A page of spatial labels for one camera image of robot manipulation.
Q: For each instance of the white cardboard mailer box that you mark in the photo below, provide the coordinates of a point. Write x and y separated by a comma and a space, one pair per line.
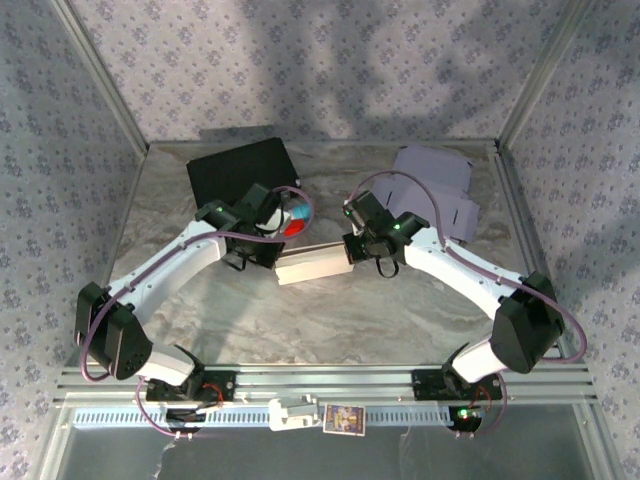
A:
315, 267
440, 170

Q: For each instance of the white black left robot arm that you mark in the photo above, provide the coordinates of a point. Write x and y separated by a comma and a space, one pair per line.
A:
165, 265

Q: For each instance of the small red block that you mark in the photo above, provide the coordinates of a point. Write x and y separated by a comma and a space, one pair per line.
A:
294, 230

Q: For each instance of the teal cylindrical tube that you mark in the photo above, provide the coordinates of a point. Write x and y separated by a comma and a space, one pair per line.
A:
303, 212

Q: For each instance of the black hard carry case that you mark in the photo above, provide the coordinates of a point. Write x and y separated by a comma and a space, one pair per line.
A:
230, 170

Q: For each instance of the small picture card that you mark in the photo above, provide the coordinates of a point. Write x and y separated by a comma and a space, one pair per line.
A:
345, 419

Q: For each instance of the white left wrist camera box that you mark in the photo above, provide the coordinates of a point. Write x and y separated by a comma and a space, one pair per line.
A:
274, 222

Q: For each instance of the aluminium table side rail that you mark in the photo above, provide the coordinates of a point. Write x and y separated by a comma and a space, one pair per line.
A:
519, 200
119, 240

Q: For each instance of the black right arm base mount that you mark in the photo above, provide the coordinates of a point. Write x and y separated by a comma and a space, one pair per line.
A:
425, 385

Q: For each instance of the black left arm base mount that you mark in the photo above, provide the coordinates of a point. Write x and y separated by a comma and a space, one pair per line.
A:
222, 387

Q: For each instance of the aluminium rail beam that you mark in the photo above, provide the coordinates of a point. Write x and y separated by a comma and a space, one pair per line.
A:
325, 382

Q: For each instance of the white plastic bracket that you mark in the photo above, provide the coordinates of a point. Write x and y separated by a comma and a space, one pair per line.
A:
285, 415

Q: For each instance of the aluminium frame post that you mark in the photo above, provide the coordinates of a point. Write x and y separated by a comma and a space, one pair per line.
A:
102, 75
545, 75

